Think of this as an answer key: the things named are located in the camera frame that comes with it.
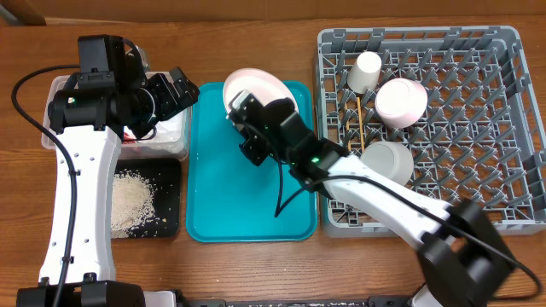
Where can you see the spilled white rice pile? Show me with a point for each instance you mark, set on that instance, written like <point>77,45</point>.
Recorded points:
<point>132,203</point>

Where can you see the wooden chopstick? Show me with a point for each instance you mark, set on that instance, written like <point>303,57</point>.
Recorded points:
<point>360,124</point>
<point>348,135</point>

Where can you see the clear plastic bin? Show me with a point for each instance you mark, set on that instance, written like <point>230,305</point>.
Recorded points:
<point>137,150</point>

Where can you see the teal plastic tray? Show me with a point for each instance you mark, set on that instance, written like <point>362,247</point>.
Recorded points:
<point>230,199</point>

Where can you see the red snack wrapper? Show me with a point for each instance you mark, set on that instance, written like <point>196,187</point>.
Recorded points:
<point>128,138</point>

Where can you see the black tray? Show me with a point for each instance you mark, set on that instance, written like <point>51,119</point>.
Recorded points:
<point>166,175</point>

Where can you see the large pink plate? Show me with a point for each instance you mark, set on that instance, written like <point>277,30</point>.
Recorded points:
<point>260,85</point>

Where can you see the grey bowl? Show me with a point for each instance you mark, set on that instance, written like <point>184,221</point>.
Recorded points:
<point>390,159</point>

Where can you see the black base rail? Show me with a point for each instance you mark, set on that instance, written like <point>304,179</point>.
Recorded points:
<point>372,301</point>

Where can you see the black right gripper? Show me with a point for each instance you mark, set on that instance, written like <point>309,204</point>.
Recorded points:
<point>254,147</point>

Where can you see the pale green cup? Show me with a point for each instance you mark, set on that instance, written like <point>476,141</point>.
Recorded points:
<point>365,72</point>

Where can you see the white napkin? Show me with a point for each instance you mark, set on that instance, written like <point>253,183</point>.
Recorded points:
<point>172,129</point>

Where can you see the grey dishwasher rack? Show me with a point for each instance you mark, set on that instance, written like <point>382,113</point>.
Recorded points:
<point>481,136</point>

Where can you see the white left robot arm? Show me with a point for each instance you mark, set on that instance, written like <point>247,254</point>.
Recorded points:
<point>106,93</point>

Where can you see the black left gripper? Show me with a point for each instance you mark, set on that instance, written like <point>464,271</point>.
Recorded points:
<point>171,101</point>

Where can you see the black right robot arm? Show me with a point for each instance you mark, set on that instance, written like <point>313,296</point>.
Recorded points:
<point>463,258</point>

